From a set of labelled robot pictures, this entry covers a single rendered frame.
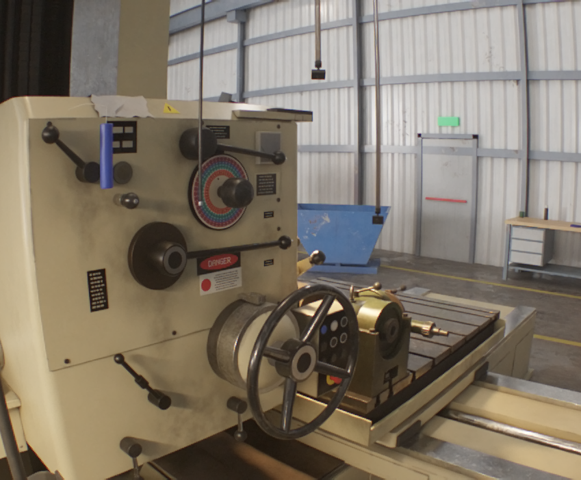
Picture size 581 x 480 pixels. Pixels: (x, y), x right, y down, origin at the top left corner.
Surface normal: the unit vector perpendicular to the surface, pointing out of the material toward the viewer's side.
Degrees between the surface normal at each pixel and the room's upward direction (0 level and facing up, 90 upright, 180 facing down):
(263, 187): 90
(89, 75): 90
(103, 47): 90
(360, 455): 90
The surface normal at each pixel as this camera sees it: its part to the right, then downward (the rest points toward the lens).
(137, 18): 0.73, 0.11
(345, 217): -0.24, 0.16
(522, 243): -0.68, 0.12
